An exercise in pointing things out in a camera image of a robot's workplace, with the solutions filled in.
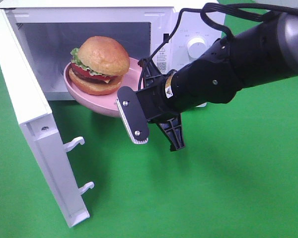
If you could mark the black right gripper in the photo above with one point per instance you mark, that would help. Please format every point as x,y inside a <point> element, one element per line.
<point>152,98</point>

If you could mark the pink round plate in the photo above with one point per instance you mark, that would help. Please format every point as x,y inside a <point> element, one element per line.
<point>104,104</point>

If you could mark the burger with lettuce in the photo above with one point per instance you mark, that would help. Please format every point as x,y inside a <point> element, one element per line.
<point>97,67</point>

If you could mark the white microwave door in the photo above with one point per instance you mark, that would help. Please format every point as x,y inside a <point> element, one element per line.
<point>38,126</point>

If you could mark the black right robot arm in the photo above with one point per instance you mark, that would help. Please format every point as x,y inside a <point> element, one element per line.
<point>265,53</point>

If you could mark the upper white dial knob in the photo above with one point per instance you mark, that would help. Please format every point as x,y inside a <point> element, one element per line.
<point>196,47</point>

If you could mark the white microwave oven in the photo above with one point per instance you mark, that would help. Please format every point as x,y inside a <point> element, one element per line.
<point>37,36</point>

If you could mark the green table cloth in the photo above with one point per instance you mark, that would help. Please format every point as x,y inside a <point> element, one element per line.
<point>237,176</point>

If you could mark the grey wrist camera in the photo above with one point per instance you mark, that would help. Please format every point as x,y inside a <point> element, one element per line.
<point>132,115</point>

